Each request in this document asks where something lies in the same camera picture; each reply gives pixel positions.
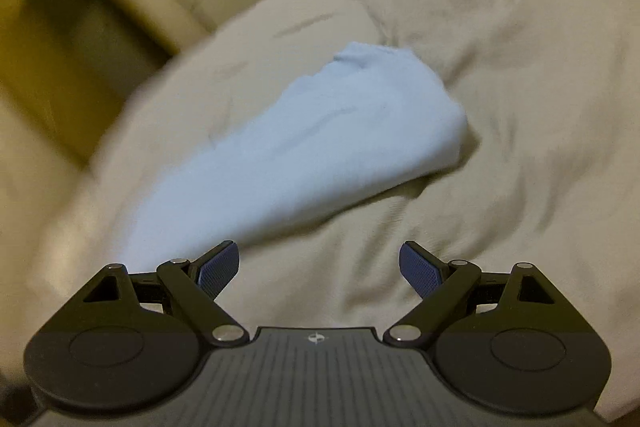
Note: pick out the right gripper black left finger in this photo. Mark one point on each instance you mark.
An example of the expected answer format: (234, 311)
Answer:
(125, 341)

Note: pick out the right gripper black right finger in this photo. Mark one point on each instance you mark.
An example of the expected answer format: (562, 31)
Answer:
(510, 342)

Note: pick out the light blue sweatshirt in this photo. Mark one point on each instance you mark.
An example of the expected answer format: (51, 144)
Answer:
(373, 118)

